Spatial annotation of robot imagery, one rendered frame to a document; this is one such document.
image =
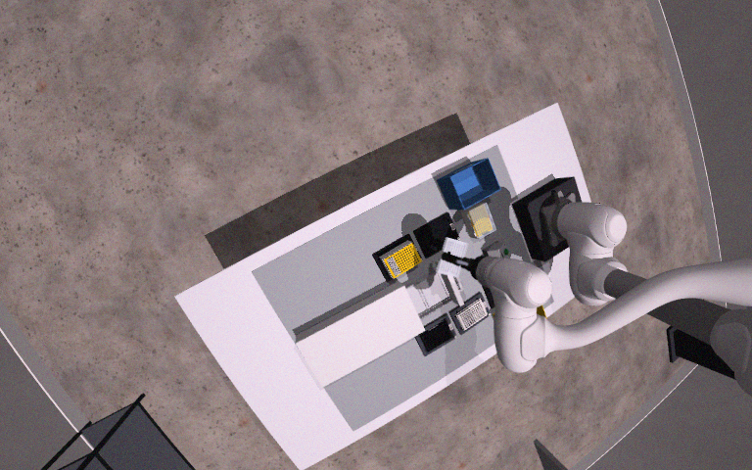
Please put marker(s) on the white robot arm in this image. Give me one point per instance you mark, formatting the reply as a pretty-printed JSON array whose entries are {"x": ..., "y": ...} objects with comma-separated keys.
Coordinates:
[{"x": 521, "y": 336}]

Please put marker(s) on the blue bin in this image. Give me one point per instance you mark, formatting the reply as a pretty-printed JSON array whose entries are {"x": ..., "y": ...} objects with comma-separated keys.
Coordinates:
[{"x": 473, "y": 185}]

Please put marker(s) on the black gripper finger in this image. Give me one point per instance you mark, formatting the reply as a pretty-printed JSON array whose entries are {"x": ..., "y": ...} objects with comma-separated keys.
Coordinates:
[{"x": 454, "y": 259}]

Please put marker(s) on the grey bench mat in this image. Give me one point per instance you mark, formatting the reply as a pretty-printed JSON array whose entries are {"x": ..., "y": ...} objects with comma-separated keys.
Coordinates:
[{"x": 336, "y": 270}]

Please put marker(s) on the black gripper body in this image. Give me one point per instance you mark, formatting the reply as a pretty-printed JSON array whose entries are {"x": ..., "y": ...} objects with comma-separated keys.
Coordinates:
[{"x": 473, "y": 265}]

